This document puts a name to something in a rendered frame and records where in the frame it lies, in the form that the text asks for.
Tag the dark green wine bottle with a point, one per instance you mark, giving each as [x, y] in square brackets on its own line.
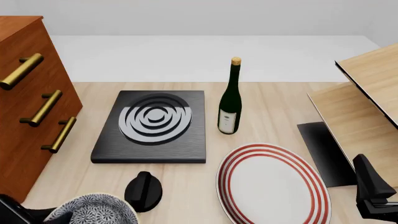
[230, 105]

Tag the white plate with red rings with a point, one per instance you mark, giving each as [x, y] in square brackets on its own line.
[270, 189]

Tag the wooden cabinet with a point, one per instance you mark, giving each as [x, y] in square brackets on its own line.
[21, 144]

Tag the flat black stove plate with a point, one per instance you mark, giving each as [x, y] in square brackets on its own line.
[155, 144]

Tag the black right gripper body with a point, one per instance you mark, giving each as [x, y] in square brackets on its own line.
[379, 211]

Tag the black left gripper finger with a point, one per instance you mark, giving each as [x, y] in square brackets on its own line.
[11, 212]

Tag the pale wooden wine rack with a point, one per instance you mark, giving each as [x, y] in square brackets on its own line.
[357, 121]

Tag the black white patterned bowl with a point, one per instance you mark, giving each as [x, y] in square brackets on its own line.
[99, 210]

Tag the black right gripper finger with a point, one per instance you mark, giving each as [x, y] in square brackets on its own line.
[370, 182]

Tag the round black stove knob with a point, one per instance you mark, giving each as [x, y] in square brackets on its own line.
[143, 191]

